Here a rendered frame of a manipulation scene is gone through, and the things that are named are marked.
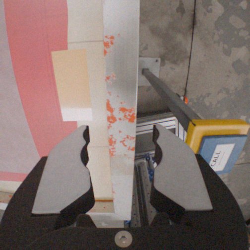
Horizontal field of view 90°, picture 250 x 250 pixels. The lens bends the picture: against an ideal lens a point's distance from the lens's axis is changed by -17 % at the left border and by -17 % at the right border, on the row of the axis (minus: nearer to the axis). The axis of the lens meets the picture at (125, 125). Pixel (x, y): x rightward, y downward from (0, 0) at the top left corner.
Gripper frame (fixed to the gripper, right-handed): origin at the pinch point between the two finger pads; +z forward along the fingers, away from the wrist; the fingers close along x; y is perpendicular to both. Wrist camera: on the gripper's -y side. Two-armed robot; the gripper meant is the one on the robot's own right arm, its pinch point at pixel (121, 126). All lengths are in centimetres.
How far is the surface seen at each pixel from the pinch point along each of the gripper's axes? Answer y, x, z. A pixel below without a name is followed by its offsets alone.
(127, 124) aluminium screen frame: 3.3, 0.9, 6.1
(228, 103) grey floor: 37, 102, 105
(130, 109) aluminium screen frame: 1.1, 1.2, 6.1
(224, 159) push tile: 12.5, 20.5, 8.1
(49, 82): -2.0, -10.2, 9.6
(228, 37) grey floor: -21, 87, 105
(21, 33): -9.2, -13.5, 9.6
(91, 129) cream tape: 5.9, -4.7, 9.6
